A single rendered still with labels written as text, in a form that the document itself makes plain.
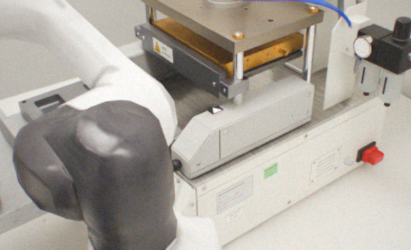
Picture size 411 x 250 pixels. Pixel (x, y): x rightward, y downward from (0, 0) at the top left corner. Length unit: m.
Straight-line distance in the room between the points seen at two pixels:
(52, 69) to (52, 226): 1.45
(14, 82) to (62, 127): 1.88
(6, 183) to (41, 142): 0.26
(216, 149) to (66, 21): 0.30
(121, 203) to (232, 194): 0.41
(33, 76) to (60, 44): 1.77
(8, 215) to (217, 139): 0.30
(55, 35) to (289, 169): 0.48
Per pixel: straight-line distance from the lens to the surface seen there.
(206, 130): 0.75
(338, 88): 0.94
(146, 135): 0.44
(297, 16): 0.83
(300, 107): 0.86
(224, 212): 0.85
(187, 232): 0.54
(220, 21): 0.81
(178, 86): 0.99
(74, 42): 0.60
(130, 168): 0.43
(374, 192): 1.06
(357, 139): 1.03
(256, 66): 0.84
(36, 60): 2.35
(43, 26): 0.62
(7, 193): 0.74
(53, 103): 0.89
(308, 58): 0.88
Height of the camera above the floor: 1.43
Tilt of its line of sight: 35 degrees down
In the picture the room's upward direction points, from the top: 2 degrees counter-clockwise
